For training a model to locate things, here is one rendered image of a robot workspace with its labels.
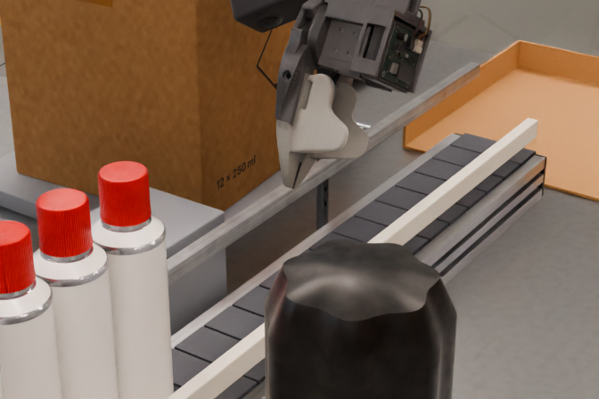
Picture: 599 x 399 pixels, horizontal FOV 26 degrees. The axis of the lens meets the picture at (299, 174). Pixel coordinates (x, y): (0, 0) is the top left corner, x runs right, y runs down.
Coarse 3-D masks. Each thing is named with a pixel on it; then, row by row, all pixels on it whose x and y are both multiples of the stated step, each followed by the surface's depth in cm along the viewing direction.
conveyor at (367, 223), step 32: (448, 160) 134; (512, 160) 134; (384, 192) 127; (416, 192) 127; (480, 192) 127; (352, 224) 121; (384, 224) 121; (448, 224) 122; (256, 288) 111; (224, 320) 106; (256, 320) 106; (192, 352) 102; (224, 352) 102; (256, 384) 99
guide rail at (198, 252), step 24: (456, 72) 133; (432, 96) 128; (384, 120) 122; (408, 120) 125; (312, 168) 113; (336, 168) 115; (288, 192) 109; (240, 216) 105; (264, 216) 107; (216, 240) 102; (168, 264) 98; (192, 264) 100
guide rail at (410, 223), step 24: (528, 120) 134; (504, 144) 129; (480, 168) 125; (432, 192) 119; (456, 192) 121; (408, 216) 115; (432, 216) 118; (384, 240) 111; (264, 336) 98; (216, 360) 95; (240, 360) 96; (192, 384) 92; (216, 384) 94
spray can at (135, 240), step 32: (128, 192) 84; (96, 224) 86; (128, 224) 85; (160, 224) 87; (128, 256) 85; (160, 256) 86; (128, 288) 86; (160, 288) 87; (128, 320) 87; (160, 320) 88; (128, 352) 88; (160, 352) 89; (128, 384) 89; (160, 384) 90
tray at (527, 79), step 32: (512, 64) 168; (544, 64) 167; (576, 64) 165; (448, 96) 154; (480, 96) 161; (512, 96) 161; (544, 96) 161; (576, 96) 161; (416, 128) 149; (448, 128) 152; (480, 128) 152; (512, 128) 152; (544, 128) 152; (576, 128) 152; (576, 160) 144; (576, 192) 137
